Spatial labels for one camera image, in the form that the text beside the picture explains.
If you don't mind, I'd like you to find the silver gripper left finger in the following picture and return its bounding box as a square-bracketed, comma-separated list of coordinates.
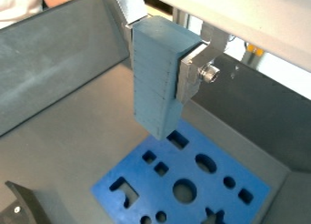
[112, 0, 147, 27]

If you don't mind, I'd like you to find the person in white shirt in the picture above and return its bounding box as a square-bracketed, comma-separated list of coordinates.
[0, 0, 68, 29]

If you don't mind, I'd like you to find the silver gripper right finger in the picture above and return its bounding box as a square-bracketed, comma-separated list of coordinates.
[176, 23, 230, 104]

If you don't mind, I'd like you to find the black bracket with screw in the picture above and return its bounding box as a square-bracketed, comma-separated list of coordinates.
[0, 181, 52, 224]

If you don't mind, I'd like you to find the blue shape-sorting board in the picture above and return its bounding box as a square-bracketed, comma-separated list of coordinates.
[91, 121, 270, 224]

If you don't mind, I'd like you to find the light blue rectangular block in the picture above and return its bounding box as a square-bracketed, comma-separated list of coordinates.
[132, 16, 201, 139]

